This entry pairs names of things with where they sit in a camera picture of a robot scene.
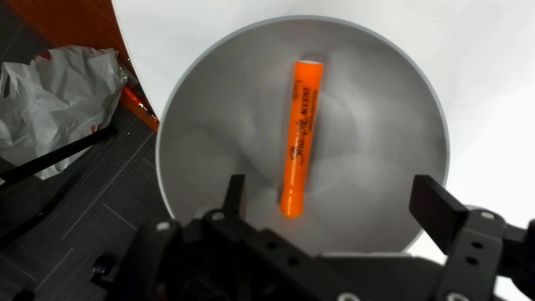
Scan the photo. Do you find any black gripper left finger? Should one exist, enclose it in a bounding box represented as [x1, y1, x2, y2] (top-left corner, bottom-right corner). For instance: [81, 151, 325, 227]
[201, 173, 248, 232]

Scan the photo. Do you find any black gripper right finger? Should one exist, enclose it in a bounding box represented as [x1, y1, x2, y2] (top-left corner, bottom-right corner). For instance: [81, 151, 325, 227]
[409, 173, 509, 301]

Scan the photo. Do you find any orange carrot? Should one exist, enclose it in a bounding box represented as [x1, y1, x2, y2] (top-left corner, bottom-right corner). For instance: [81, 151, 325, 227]
[278, 58, 327, 220]

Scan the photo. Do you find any silver metal bowl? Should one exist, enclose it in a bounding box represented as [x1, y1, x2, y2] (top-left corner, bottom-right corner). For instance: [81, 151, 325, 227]
[155, 14, 452, 258]

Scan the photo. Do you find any white crumpled plastic bag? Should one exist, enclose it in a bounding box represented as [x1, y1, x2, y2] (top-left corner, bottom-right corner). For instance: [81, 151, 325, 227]
[0, 46, 131, 181]

